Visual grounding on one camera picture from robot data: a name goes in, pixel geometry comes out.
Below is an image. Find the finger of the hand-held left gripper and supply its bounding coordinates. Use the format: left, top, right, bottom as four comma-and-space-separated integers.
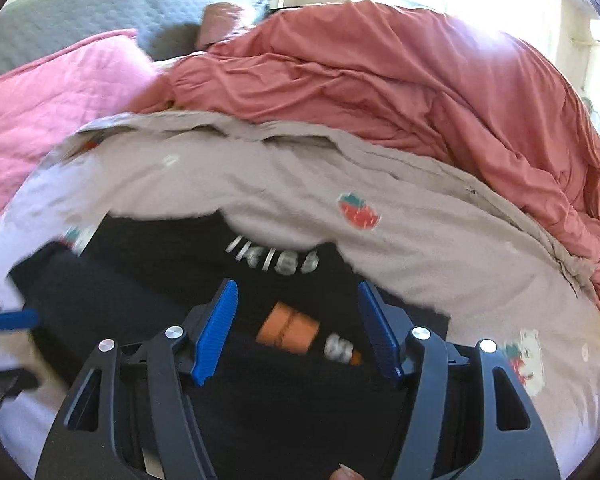
0, 309, 41, 335
0, 367, 39, 416

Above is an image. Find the pink quilted pillow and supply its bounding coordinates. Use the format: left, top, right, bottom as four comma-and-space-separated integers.
0, 29, 166, 221

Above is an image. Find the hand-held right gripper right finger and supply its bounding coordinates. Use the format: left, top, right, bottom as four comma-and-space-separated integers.
357, 280, 561, 480

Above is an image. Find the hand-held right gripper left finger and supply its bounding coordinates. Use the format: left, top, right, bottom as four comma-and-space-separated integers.
35, 277, 239, 480

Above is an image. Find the mauve pillow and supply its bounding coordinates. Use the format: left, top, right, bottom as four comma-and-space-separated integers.
196, 2, 253, 51

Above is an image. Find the black sweater with orange cuffs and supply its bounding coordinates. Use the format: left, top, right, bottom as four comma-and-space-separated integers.
7, 210, 451, 480

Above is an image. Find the salmon pink duvet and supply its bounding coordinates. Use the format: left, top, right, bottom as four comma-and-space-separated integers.
130, 0, 600, 336

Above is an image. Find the grey quilted pillow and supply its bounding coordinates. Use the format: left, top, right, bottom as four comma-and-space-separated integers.
0, 0, 261, 83

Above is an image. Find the beige printed blanket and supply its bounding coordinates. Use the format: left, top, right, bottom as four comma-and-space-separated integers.
45, 110, 600, 461

